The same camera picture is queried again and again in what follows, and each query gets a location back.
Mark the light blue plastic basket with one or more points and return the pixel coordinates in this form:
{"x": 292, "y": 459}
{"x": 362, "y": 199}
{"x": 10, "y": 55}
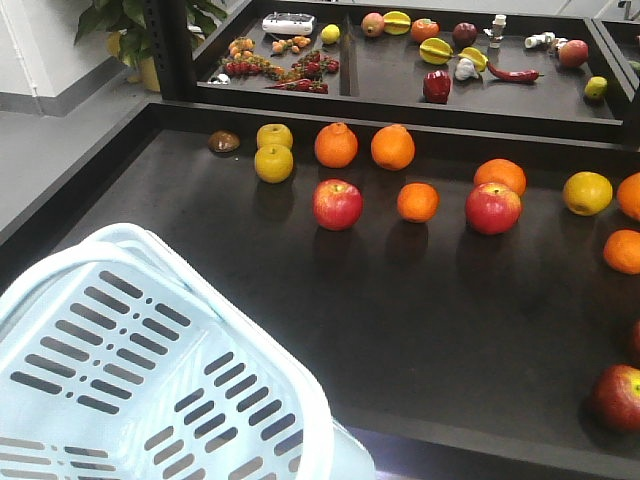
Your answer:
{"x": 119, "y": 361}

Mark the red apple far left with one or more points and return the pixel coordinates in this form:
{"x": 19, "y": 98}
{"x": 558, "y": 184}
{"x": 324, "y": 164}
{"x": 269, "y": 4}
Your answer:
{"x": 337, "y": 204}

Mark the red apple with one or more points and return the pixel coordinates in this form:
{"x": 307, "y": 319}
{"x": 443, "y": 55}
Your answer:
{"x": 337, "y": 204}
{"x": 634, "y": 343}
{"x": 615, "y": 398}
{"x": 492, "y": 208}

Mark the yellow pear-apple front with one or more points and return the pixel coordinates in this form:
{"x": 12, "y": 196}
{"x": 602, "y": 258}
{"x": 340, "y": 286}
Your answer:
{"x": 273, "y": 163}

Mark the yellow pear-apple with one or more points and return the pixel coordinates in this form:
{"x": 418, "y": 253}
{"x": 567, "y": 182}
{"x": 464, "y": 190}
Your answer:
{"x": 273, "y": 163}
{"x": 274, "y": 134}

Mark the orange with knob left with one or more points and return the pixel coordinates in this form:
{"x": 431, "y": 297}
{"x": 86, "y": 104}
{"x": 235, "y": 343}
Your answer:
{"x": 336, "y": 145}

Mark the orange with knob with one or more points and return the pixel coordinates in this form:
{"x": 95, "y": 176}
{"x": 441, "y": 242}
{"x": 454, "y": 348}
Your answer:
{"x": 336, "y": 145}
{"x": 392, "y": 147}

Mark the small orange mandarin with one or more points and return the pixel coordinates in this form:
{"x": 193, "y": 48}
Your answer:
{"x": 417, "y": 202}

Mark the yellow pear-apple rear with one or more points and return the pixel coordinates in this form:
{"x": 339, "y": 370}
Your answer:
{"x": 274, "y": 134}

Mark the orange with knob right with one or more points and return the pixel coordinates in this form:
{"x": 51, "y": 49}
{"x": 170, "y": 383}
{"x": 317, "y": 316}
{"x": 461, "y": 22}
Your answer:
{"x": 392, "y": 147}

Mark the black wooden produce stand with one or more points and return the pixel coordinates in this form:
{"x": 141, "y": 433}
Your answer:
{"x": 445, "y": 352}

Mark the brown mushroom cap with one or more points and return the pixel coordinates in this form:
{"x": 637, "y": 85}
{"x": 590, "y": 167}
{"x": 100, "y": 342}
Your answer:
{"x": 223, "y": 141}

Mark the red apple middle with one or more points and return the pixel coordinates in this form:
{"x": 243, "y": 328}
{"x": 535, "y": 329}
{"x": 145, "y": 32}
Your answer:
{"x": 492, "y": 208}

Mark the large orange grapefruit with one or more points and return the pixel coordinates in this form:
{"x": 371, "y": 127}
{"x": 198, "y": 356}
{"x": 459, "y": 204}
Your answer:
{"x": 503, "y": 171}

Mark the dark red bell pepper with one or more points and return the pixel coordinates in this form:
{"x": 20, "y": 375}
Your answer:
{"x": 437, "y": 86}

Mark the yellow starfruit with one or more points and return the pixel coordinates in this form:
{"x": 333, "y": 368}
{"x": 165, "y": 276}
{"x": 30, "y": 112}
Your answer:
{"x": 435, "y": 51}

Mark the white garlic bulb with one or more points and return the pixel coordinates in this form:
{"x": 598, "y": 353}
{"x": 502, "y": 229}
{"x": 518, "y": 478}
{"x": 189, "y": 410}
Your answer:
{"x": 465, "y": 70}

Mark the red chili pepper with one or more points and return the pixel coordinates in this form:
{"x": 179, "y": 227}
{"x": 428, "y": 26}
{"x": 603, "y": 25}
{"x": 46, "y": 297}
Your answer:
{"x": 529, "y": 76}

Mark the yellow round citrus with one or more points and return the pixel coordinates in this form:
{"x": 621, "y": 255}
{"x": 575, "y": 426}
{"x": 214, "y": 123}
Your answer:
{"x": 587, "y": 193}

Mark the green potted plant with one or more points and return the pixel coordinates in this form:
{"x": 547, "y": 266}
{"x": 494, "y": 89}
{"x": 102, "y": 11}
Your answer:
{"x": 129, "y": 40}

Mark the small orange left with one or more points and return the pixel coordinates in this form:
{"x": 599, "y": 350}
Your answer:
{"x": 621, "y": 251}

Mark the bright orange knobbed orange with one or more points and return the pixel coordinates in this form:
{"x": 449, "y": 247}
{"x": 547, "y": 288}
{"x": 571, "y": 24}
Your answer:
{"x": 628, "y": 196}

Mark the red apple lower left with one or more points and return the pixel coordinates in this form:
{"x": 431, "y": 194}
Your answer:
{"x": 634, "y": 343}

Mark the red apple front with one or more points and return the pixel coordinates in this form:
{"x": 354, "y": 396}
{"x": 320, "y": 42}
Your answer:
{"x": 615, "y": 398}

